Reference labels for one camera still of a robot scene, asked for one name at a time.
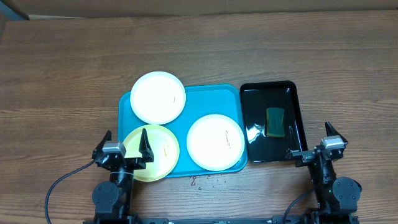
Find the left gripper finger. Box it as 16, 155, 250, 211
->
93, 130, 112, 152
139, 128, 154, 162

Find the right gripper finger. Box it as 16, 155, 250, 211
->
325, 121, 348, 145
287, 126, 301, 153

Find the yellow plate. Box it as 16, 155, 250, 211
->
123, 124, 180, 182

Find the green and yellow sponge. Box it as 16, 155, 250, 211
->
266, 108, 285, 138

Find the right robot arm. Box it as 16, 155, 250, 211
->
282, 121, 362, 224

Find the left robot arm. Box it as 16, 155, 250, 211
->
92, 129, 154, 224

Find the black plastic tray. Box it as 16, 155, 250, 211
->
240, 81, 308, 162

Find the teal plastic tray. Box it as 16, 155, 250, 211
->
118, 84, 248, 178

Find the white plate with stain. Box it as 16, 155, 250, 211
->
130, 71, 187, 124

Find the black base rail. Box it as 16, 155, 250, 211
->
83, 214, 361, 224

